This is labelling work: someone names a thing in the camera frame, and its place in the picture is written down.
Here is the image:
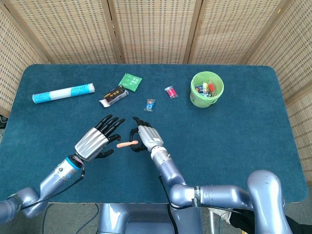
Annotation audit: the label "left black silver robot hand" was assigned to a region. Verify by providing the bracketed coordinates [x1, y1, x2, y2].
[74, 114, 126, 161]

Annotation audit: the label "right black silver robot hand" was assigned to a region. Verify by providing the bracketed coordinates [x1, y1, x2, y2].
[129, 117, 164, 153]

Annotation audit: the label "small pink stick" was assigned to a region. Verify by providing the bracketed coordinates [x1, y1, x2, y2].
[116, 140, 139, 149]

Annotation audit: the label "blue wrapped candy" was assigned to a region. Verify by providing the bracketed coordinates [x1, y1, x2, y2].
[144, 98, 156, 113]

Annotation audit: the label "red wrapped candy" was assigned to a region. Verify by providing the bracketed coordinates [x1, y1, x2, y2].
[164, 85, 179, 99]

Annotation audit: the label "black orange snack packet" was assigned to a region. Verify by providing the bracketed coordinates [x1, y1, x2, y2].
[98, 85, 129, 108]

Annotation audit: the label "green square packet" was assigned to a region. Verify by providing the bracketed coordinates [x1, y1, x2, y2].
[118, 73, 143, 92]

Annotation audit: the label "blue white bag roll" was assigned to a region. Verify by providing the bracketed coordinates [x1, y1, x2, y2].
[32, 83, 96, 104]

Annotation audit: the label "green plastic bucket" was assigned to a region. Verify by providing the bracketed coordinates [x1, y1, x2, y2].
[190, 71, 224, 108]

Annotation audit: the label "blue felt table cover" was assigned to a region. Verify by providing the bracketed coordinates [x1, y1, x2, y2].
[0, 63, 308, 204]

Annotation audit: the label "silver robot torso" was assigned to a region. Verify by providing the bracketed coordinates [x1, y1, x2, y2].
[97, 203, 203, 234]

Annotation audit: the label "woven bamboo screen panel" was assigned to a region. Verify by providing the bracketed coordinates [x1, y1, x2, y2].
[4, 0, 122, 64]
[0, 4, 49, 117]
[107, 0, 203, 64]
[243, 0, 312, 183]
[189, 0, 293, 65]

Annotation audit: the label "white shoe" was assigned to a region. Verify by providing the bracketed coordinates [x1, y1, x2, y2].
[214, 209, 232, 223]

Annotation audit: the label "black trousers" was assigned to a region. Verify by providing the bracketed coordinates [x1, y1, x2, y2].
[230, 211, 312, 234]

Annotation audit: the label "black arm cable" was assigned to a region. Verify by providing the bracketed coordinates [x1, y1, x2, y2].
[21, 169, 86, 211]

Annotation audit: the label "blue floor cable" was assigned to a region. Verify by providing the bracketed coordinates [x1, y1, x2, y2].
[77, 203, 100, 234]

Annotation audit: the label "black torso cable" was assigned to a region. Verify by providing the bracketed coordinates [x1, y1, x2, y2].
[167, 204, 176, 234]

